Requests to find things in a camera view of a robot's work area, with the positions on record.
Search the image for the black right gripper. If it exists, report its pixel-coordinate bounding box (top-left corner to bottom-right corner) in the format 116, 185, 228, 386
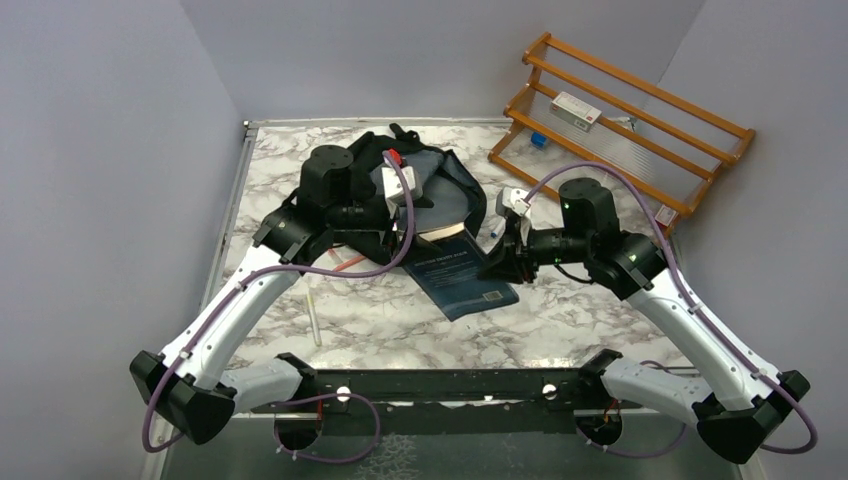
477, 217, 592, 284

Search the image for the black student bag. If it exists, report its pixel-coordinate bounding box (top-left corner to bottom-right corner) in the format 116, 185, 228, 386
290, 123, 487, 265

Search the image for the dark blue book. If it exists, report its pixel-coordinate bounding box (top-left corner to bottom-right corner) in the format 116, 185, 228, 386
402, 222, 519, 322

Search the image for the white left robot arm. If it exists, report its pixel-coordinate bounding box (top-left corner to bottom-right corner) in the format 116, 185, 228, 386
130, 145, 422, 453

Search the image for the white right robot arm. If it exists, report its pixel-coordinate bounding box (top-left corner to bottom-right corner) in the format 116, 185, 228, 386
479, 178, 810, 464

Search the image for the salmon pink pencil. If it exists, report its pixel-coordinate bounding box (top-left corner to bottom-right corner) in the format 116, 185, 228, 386
334, 255, 366, 272

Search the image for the blue white marker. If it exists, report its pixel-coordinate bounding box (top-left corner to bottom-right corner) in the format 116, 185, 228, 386
489, 218, 506, 240

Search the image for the pale yellow pencil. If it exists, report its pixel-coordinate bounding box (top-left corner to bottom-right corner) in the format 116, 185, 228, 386
306, 293, 323, 347

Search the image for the small blue object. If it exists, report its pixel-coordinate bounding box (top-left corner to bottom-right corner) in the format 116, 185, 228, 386
530, 132, 548, 149

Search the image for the small red white box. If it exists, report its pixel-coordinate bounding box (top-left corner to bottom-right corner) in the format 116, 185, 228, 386
654, 204, 678, 228

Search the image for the orange wooden shelf rack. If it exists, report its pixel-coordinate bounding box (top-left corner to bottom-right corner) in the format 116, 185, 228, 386
488, 32, 756, 236

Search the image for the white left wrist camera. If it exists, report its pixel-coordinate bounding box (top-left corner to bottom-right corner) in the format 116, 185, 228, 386
380, 149, 423, 206

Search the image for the black metal base rail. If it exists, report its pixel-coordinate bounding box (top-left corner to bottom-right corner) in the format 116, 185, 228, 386
251, 368, 635, 436

